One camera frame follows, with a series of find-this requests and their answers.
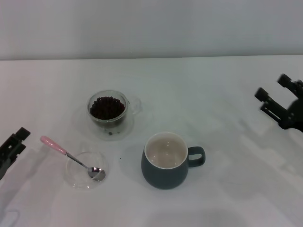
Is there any double-walled glass cup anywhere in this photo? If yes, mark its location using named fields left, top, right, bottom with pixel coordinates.
left=86, top=89, right=143, bottom=142

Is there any clear glass saucer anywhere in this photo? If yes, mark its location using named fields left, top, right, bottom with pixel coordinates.
left=65, top=151, right=109, bottom=191

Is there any coffee bean pile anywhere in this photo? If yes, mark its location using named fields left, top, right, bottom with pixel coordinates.
left=89, top=96, right=126, bottom=121

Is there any dark teal ceramic mug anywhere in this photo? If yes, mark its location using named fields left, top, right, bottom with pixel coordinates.
left=141, top=131, right=206, bottom=190

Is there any pink-handled metal spoon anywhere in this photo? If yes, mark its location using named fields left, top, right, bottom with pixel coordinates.
left=40, top=135, right=107, bottom=182

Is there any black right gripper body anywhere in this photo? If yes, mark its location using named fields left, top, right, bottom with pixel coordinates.
left=279, top=98, right=303, bottom=132

